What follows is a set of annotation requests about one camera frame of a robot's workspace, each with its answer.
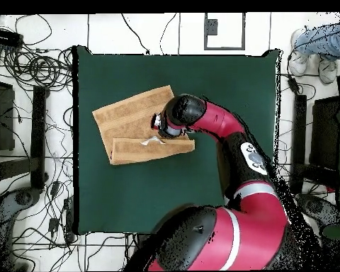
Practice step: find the tan terry towel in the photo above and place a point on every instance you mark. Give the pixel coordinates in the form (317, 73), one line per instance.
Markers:
(124, 119)

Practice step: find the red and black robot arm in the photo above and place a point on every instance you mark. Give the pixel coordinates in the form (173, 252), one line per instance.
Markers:
(243, 226)

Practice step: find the black flat panel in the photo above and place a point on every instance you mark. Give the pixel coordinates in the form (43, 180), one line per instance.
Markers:
(2, 119)
(325, 133)

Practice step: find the dark green table cloth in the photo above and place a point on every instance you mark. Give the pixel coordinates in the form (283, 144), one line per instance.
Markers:
(215, 70)

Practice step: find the black power adapter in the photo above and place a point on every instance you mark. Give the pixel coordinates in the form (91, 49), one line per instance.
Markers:
(54, 188)
(53, 224)
(68, 204)
(294, 84)

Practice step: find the grey floor outlet box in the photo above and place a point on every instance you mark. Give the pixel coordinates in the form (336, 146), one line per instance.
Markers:
(211, 27)

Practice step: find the black stand bar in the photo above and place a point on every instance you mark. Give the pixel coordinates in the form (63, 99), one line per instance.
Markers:
(39, 136)
(299, 133)

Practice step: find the black stand crossbar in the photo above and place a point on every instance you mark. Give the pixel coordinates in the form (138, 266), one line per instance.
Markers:
(317, 174)
(14, 168)

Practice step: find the grey wheeled base leg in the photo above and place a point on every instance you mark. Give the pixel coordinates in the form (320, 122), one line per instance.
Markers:
(314, 205)
(22, 197)

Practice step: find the white shoe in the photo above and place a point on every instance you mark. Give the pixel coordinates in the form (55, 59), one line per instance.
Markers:
(299, 63)
(327, 70)

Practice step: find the person in light jeans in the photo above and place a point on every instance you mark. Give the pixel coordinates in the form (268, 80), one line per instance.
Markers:
(323, 42)

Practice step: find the black power strip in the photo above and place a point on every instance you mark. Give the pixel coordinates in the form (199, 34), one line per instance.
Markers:
(5, 36)

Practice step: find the grey square floor frame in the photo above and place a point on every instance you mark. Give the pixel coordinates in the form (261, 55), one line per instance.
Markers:
(205, 42)

